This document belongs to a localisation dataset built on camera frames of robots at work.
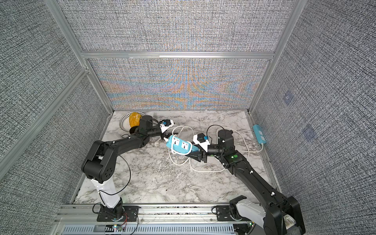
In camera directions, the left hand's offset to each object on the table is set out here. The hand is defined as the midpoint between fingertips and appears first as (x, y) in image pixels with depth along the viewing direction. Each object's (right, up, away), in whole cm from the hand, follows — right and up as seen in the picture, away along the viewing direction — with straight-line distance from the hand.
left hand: (176, 125), depth 90 cm
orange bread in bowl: (-32, +5, +17) cm, 36 cm away
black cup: (-30, -3, +8) cm, 32 cm away
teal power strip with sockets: (+3, -9, -25) cm, 26 cm away
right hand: (+7, -9, -20) cm, 23 cm away
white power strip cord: (0, -10, -27) cm, 28 cm away
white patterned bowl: (-41, +2, +20) cm, 46 cm away
